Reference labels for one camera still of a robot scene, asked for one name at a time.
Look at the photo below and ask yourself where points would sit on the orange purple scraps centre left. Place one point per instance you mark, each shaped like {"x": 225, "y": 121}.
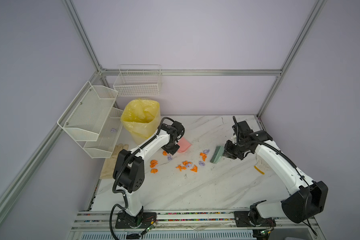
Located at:
{"x": 184, "y": 165}

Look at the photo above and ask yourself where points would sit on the yellow strip on table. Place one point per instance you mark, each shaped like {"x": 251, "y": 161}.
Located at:
{"x": 261, "y": 172}

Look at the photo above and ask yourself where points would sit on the white mesh lower shelf basket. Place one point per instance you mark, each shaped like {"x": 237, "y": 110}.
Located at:
{"x": 104, "y": 146}

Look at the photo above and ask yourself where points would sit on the cream fabric glove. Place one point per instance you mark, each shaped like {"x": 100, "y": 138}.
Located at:
{"x": 110, "y": 163}

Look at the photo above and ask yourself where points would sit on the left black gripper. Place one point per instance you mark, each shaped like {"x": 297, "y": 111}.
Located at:
{"x": 172, "y": 151}

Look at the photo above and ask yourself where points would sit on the yellow plastic bin liner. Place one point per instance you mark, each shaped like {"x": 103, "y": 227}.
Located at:
{"x": 141, "y": 117}

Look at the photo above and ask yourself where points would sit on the beige trash bin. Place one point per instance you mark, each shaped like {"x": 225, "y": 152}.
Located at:
{"x": 148, "y": 132}

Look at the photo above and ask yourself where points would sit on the white mesh upper shelf basket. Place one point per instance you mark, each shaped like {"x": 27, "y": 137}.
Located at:
{"x": 84, "y": 119}

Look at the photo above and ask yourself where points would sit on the white mesh shelf basket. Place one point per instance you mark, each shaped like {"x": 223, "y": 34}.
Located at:
{"x": 84, "y": 119}
{"x": 104, "y": 146}

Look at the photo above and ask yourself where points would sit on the green hand brush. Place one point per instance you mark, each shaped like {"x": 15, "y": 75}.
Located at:
{"x": 217, "y": 155}

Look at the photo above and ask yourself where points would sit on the orange paper scraps far left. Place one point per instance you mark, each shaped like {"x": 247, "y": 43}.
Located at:
{"x": 153, "y": 165}

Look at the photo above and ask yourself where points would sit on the white wire wall basket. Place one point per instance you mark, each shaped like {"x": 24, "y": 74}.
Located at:
{"x": 138, "y": 80}

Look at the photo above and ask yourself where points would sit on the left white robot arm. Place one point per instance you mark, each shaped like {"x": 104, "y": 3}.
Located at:
{"x": 129, "y": 171}

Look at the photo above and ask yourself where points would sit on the orange purple scrap pile centre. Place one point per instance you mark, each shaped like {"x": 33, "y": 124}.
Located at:
{"x": 203, "y": 155}

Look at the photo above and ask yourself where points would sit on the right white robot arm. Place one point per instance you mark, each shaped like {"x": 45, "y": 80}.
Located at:
{"x": 307, "y": 197}

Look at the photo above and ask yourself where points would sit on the pink dustpan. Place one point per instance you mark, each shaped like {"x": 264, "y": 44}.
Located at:
{"x": 184, "y": 145}

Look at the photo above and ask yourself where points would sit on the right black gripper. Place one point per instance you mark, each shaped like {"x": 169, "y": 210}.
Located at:
{"x": 227, "y": 153}

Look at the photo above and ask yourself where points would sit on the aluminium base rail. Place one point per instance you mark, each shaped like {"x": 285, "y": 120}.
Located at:
{"x": 191, "y": 225}

